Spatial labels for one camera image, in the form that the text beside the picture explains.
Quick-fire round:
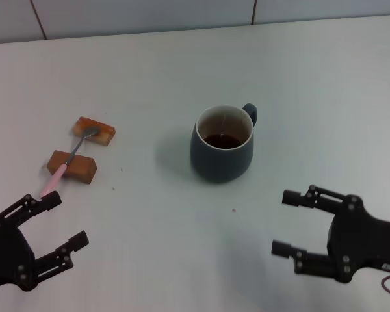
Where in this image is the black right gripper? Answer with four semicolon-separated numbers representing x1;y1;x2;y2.
271;184;390;283

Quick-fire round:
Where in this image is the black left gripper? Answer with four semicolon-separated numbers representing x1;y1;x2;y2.
0;190;90;292

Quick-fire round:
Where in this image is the pink handled metal spoon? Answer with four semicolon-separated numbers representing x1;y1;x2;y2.
40;127;101;198

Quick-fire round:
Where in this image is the grey ceramic cup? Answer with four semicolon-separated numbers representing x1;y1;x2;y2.
190;103;259;183

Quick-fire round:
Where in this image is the brown wooden block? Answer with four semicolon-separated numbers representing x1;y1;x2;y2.
46;149;98;185

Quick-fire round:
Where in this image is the light wooden block orange stain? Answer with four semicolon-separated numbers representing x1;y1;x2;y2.
72;116;117;146

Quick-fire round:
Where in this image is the dark coffee liquid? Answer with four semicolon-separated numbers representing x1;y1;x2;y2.
203;133;243;150

